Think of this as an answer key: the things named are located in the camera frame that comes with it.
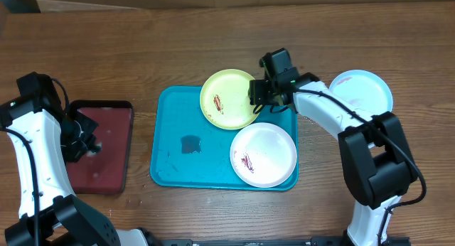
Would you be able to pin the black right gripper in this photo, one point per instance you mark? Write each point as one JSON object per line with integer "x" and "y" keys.
{"x": 259, "y": 94}

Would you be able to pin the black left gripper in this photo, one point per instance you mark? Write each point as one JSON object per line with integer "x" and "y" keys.
{"x": 74, "y": 152}

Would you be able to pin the yellow-green plate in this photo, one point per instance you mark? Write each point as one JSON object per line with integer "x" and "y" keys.
{"x": 224, "y": 99}

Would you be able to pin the light blue plate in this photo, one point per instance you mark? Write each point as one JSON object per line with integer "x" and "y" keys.
{"x": 365, "y": 92}

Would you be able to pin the green and yellow sponge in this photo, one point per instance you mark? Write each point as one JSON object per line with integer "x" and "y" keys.
{"x": 94, "y": 149}

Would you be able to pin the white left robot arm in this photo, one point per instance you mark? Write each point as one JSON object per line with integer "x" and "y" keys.
{"x": 50, "y": 213}

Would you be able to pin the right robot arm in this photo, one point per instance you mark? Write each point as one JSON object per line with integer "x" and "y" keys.
{"x": 377, "y": 163}

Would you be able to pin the dark red water tray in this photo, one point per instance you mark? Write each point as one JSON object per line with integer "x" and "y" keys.
{"x": 104, "y": 172}

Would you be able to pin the teal plastic serving tray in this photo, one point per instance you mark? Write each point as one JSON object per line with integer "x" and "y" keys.
{"x": 188, "y": 151}

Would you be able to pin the white plate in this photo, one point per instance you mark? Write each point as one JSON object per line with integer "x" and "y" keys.
{"x": 263, "y": 155}

